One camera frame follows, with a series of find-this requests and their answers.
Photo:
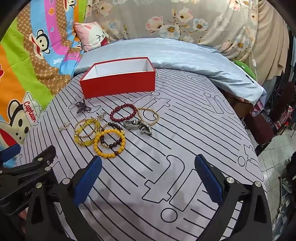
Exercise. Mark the grey striped bed sheet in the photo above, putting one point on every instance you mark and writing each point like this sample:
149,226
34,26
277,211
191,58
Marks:
185,129

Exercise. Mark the silver metal watch band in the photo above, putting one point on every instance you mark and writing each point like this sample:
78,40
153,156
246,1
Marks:
130,125

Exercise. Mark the grey floral cloth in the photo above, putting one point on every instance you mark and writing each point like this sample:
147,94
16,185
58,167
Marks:
185,18

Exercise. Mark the light blue blanket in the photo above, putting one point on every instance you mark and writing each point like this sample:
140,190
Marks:
173,53

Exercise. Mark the green object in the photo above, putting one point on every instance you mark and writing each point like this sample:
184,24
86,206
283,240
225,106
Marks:
245,67

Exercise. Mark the thin gold bangle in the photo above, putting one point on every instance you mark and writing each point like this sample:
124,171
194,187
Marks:
86,136

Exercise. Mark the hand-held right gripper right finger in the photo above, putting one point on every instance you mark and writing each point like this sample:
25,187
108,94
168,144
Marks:
208,180

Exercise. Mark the pink rabbit pillow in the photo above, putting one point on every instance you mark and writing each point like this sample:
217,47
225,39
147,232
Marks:
92,34

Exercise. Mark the small silver pendant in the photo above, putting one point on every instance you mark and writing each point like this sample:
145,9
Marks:
101,115

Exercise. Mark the beige curtain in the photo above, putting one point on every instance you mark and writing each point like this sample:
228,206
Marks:
270,34

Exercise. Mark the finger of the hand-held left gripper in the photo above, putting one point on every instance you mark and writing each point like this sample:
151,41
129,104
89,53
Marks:
10,150
37,162

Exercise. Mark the colourful monkey printed blanket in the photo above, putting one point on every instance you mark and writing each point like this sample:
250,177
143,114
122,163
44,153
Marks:
34,69

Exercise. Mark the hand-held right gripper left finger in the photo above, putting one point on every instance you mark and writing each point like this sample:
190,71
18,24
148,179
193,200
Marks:
87,180

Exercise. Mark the red cardboard box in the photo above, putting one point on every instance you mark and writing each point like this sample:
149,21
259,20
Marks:
115,85

